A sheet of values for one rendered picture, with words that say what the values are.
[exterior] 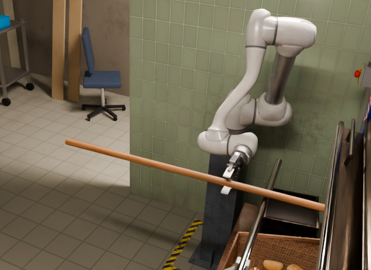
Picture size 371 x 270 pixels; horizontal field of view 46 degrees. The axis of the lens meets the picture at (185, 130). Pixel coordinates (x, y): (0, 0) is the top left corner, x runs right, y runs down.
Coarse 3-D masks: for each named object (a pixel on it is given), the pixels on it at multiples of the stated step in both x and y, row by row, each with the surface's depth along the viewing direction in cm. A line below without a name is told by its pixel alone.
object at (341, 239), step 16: (336, 128) 185; (352, 160) 161; (352, 176) 152; (352, 192) 143; (336, 208) 133; (352, 208) 135; (336, 224) 127; (352, 224) 129; (320, 240) 122; (336, 240) 121; (352, 240) 122; (320, 256) 114; (336, 256) 115; (352, 256) 117
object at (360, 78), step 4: (364, 64) 231; (364, 68) 225; (368, 68) 225; (364, 72) 226; (368, 72) 225; (360, 76) 228; (364, 76) 227; (368, 76) 226; (360, 80) 228; (364, 80) 227; (368, 80) 227; (360, 84) 229; (364, 84) 228; (368, 84) 228
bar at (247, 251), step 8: (280, 160) 204; (272, 176) 191; (272, 184) 186; (264, 200) 175; (264, 208) 171; (256, 216) 166; (256, 224) 161; (256, 232) 158; (248, 240) 154; (248, 248) 150; (248, 256) 147; (240, 264) 143; (248, 264) 144
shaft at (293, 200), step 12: (72, 144) 202; (84, 144) 200; (120, 156) 194; (132, 156) 193; (168, 168) 187; (180, 168) 186; (204, 180) 183; (216, 180) 181; (228, 180) 180; (252, 192) 177; (264, 192) 175; (276, 192) 175; (300, 204) 171; (312, 204) 169; (324, 204) 169
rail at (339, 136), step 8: (336, 144) 166; (336, 152) 159; (336, 160) 154; (336, 168) 150; (336, 176) 145; (336, 184) 141; (336, 192) 137; (328, 200) 134; (328, 208) 129; (328, 216) 126; (328, 224) 123; (328, 232) 120; (328, 240) 117; (328, 248) 114; (328, 256) 112; (320, 264) 109; (328, 264) 109
